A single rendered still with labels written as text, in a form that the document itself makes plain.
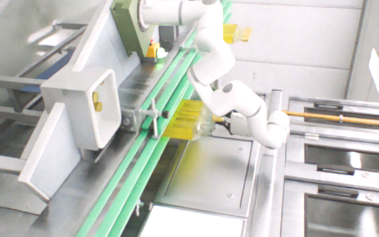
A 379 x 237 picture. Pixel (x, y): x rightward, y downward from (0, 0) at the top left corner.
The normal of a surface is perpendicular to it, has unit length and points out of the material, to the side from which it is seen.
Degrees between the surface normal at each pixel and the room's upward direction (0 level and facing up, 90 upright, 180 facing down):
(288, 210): 90
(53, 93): 90
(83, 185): 90
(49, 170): 0
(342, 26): 90
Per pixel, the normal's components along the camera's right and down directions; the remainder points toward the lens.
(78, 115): -0.25, 0.52
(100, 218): -0.03, -0.85
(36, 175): 0.97, 0.11
